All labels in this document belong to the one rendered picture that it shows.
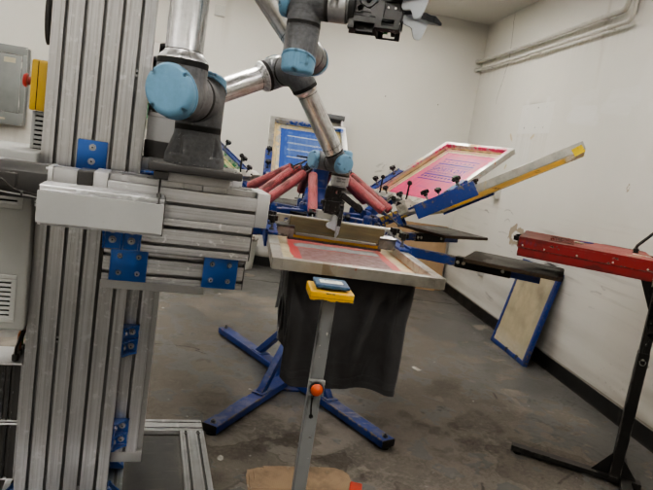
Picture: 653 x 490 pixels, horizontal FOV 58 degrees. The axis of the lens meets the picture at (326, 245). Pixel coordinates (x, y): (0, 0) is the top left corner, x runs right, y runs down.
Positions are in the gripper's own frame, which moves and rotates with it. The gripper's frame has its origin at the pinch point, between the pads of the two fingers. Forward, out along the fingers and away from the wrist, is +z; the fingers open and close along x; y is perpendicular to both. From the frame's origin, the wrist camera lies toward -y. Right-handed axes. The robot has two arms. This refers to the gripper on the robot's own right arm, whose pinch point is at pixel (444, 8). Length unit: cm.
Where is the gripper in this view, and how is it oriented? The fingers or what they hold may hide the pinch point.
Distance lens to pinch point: 137.7
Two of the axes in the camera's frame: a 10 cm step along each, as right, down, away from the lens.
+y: -1.7, 9.8, 0.1
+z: 9.7, 1.7, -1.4
